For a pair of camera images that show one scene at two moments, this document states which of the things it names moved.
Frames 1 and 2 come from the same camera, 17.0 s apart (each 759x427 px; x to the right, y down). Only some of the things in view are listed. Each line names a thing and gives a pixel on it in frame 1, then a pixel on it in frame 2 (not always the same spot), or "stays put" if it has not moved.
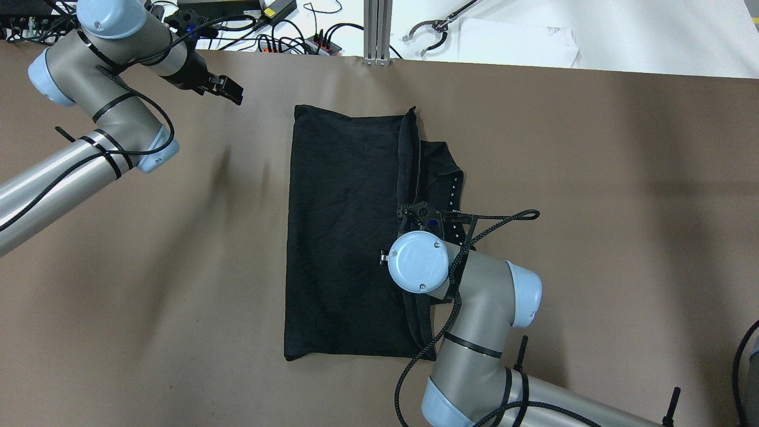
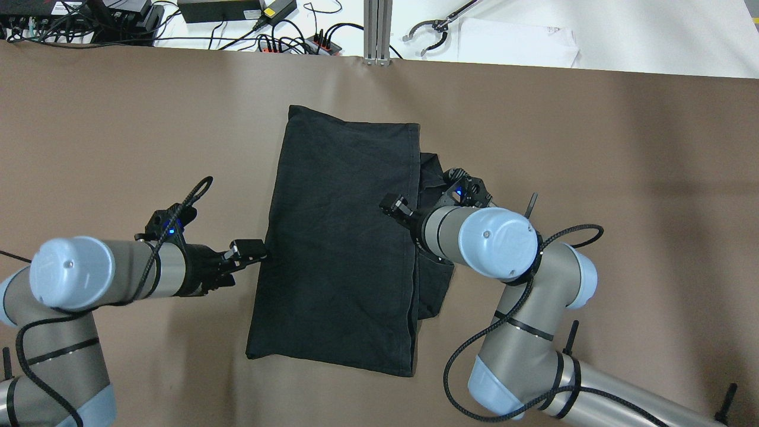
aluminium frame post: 377,26 stays put
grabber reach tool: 442,25 stays put
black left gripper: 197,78 to 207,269
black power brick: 274,10 stays put
